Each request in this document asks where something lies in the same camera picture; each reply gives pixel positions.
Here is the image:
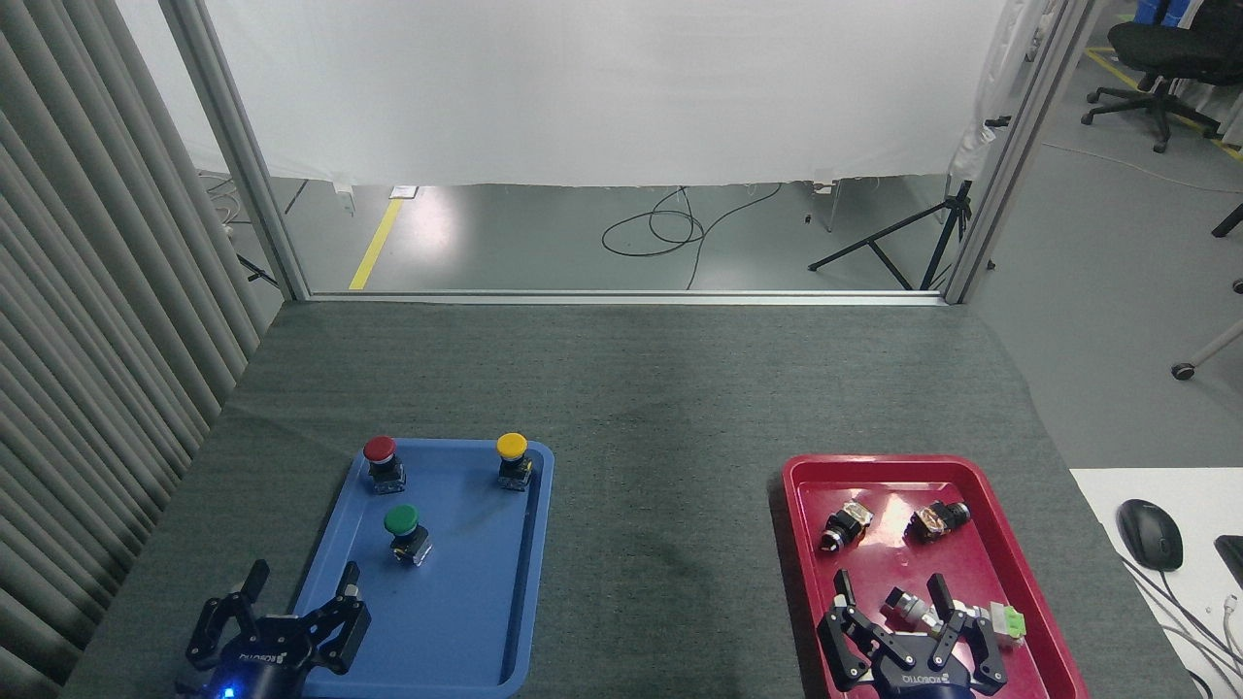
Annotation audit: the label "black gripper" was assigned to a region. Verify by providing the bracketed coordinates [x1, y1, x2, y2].
[180, 560, 373, 699]
[818, 570, 1009, 699]

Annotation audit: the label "green push button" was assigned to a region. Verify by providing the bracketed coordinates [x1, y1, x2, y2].
[383, 504, 433, 567]

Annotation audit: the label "red push button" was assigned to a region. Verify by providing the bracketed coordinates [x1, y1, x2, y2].
[362, 436, 407, 495]

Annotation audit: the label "yellow push button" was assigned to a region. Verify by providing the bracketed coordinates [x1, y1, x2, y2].
[495, 432, 534, 492]

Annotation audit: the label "red plastic tray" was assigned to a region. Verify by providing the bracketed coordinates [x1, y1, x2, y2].
[782, 454, 1091, 699]

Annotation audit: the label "blue plastic tray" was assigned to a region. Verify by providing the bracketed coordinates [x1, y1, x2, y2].
[275, 438, 555, 699]

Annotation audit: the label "black computer mouse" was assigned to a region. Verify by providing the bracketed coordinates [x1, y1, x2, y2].
[1116, 499, 1185, 572]

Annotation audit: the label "white side table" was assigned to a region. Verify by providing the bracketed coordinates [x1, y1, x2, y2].
[1070, 468, 1243, 699]

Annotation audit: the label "dark grey table cloth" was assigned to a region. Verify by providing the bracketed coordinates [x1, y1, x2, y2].
[58, 301, 1205, 699]

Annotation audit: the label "grey pleated curtain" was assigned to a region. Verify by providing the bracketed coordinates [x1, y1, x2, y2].
[0, 0, 285, 699]

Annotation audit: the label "yellow floor tape strip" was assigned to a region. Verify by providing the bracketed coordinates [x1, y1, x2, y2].
[349, 198, 404, 291]

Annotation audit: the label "white chair leg with castor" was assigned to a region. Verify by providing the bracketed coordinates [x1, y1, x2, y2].
[1171, 320, 1243, 381]

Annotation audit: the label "black tripod stand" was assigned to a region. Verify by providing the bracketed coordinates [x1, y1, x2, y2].
[808, 180, 996, 292]

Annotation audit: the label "white backdrop sheet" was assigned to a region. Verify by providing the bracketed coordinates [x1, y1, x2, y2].
[115, 0, 1061, 189]

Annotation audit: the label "black office chair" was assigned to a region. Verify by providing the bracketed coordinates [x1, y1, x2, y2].
[1081, 0, 1243, 154]

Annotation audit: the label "silver switch with green block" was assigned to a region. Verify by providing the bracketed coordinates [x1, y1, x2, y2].
[881, 585, 1028, 650]

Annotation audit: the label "black brass-ended switch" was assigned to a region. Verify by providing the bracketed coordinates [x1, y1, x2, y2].
[906, 500, 972, 544]

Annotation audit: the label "black knob selector switch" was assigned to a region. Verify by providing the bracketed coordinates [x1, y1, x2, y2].
[819, 502, 874, 554]

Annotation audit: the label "white desk cables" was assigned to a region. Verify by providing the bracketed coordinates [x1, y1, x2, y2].
[1117, 553, 1243, 681]

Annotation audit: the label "silver frame crossbar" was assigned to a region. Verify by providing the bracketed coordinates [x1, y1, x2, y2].
[306, 289, 948, 308]

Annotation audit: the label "black floor cable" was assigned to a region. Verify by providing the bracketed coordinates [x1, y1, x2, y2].
[601, 183, 784, 290]

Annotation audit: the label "silver frame post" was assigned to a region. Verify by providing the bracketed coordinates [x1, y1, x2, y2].
[158, 0, 312, 302]
[944, 0, 1103, 306]

